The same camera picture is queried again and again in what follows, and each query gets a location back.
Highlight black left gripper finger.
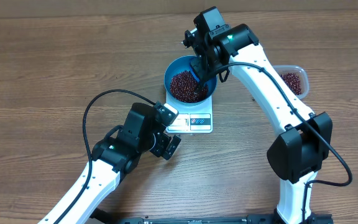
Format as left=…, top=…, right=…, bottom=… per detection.
left=162, top=135, right=181, bottom=160
left=154, top=101, right=179, bottom=127

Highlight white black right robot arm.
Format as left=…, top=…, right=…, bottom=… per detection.
left=183, top=24, right=333, bottom=223

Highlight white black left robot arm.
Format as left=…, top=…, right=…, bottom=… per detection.
left=41, top=102, right=181, bottom=223

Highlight teal metal bowl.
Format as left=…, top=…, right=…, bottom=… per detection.
left=164, top=55, right=217, bottom=98

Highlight white digital kitchen scale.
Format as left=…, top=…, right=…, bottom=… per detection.
left=166, top=93, right=213, bottom=134

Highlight red beans in bowl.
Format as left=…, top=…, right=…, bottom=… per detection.
left=170, top=70, right=209, bottom=103

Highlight clear container of red beans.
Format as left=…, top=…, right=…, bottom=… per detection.
left=273, top=65, right=310, bottom=99

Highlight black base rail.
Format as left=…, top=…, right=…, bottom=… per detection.
left=88, top=208, right=334, bottom=224

